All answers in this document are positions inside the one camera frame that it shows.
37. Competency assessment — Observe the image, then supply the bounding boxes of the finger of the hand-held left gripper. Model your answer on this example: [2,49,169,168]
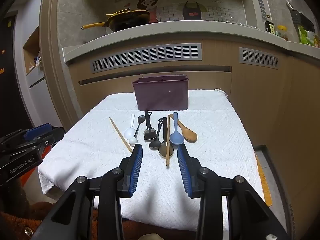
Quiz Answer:
[0,123,53,148]
[15,127,65,153]

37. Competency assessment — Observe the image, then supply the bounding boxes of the short grey vent grille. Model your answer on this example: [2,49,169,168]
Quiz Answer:
[239,47,279,69]

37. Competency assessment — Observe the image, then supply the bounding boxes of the green packets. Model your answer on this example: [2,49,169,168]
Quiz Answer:
[298,27,320,48]

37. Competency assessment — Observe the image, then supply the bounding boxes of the white plastic spoon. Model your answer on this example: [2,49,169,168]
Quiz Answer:
[124,114,136,139]

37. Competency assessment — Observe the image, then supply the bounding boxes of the black handled steel spatula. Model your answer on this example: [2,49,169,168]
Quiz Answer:
[143,110,158,141]

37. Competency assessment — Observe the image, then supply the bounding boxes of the upright grey wall vent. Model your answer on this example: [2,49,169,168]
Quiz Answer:
[257,0,271,21]

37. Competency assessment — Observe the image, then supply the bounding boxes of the long grey vent grille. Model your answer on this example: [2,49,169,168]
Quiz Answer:
[90,43,202,74]

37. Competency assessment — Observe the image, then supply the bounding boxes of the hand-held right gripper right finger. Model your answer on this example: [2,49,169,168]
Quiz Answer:
[177,144,290,240]

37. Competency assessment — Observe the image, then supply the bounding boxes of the blue plastic rice spoon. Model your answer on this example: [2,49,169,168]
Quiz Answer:
[169,112,186,146]

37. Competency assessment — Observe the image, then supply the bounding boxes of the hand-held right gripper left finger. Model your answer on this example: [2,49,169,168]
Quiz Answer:
[31,144,143,240]

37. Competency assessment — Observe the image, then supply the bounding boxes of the purple plastic utensil holder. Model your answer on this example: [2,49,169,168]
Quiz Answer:
[132,74,189,111]

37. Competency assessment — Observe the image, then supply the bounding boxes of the yellow lid jar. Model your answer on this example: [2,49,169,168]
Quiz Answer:
[277,25,289,41]

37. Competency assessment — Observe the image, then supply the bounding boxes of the wooden spoon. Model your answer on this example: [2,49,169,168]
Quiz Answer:
[172,113,198,143]

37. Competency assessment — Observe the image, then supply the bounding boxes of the dark sauce bottle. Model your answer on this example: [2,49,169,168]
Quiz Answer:
[265,19,275,35]

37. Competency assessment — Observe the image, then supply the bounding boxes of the wooden chopstick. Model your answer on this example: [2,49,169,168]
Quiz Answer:
[109,117,133,153]
[166,114,171,166]

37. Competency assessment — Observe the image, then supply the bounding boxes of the white textured towel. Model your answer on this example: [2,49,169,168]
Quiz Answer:
[38,88,265,232]

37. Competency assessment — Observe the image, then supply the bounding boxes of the cartoon wall poster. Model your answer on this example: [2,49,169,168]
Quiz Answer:
[114,0,243,22]

